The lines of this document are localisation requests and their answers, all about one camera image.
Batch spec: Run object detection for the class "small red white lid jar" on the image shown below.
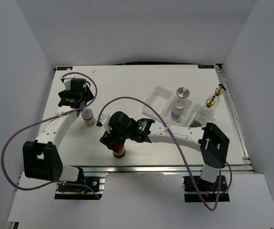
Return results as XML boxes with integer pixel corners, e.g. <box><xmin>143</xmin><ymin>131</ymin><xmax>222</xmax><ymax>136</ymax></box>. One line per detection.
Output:
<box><xmin>81</xmin><ymin>108</ymin><xmax>96</xmax><ymax>126</ymax></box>

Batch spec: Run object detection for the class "red lid sauce jar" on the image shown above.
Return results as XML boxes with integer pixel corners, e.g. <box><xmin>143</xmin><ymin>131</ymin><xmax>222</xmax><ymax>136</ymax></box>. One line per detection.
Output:
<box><xmin>112</xmin><ymin>141</ymin><xmax>126</xmax><ymax>158</ymax></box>

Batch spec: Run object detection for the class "blue label silver lid jar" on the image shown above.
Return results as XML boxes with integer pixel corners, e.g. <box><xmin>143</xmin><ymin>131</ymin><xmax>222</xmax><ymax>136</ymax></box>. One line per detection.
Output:
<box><xmin>171</xmin><ymin>99</ymin><xmax>186</xmax><ymax>122</ymax></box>

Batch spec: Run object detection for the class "tall silver lid spice jar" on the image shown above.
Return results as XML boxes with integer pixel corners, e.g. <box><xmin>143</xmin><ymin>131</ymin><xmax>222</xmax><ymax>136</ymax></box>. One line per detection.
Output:
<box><xmin>176</xmin><ymin>87</ymin><xmax>190</xmax><ymax>99</ymax></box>

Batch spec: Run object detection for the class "dark sauce glass bottle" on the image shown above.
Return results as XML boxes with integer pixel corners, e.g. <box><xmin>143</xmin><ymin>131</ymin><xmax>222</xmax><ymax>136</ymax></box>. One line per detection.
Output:
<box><xmin>189</xmin><ymin>95</ymin><xmax>219</xmax><ymax>128</ymax></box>

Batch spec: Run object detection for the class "clear liquid glass bottle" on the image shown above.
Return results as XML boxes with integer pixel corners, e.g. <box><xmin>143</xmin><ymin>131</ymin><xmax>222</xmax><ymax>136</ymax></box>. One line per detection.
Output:
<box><xmin>214</xmin><ymin>84</ymin><xmax>226</xmax><ymax>106</ymax></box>

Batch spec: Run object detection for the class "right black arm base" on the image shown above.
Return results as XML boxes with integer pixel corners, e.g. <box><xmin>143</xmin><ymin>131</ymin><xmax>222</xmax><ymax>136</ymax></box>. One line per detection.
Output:
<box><xmin>183</xmin><ymin>176</ymin><xmax>230</xmax><ymax>203</ymax></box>

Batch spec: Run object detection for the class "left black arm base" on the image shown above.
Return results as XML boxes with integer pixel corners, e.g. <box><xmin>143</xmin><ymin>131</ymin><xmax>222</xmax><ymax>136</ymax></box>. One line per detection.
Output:
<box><xmin>54</xmin><ymin>168</ymin><xmax>105</xmax><ymax>200</ymax></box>

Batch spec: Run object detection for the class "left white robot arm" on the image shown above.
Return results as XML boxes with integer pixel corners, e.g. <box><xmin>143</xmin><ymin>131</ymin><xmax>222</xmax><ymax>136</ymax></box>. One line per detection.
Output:
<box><xmin>22</xmin><ymin>77</ymin><xmax>94</xmax><ymax>190</ymax></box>

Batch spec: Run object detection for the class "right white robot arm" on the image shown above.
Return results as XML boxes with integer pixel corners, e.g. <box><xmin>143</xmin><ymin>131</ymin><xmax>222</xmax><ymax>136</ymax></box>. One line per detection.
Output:
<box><xmin>97</xmin><ymin>111</ymin><xmax>230</xmax><ymax>190</ymax></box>

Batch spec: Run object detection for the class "white three compartment tray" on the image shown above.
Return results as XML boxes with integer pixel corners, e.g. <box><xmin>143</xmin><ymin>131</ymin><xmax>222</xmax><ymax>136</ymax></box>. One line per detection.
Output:
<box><xmin>145</xmin><ymin>86</ymin><xmax>205</xmax><ymax>127</ymax></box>

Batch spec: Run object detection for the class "black XDOF logo sticker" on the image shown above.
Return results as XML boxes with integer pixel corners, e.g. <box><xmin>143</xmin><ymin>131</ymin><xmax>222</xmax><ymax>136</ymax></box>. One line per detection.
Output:
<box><xmin>197</xmin><ymin>64</ymin><xmax>215</xmax><ymax>69</ymax></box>

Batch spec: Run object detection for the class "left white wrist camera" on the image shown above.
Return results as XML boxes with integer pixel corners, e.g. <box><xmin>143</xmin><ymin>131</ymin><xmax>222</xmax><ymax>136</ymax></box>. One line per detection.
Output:
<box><xmin>61</xmin><ymin>74</ymin><xmax>76</xmax><ymax>91</ymax></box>

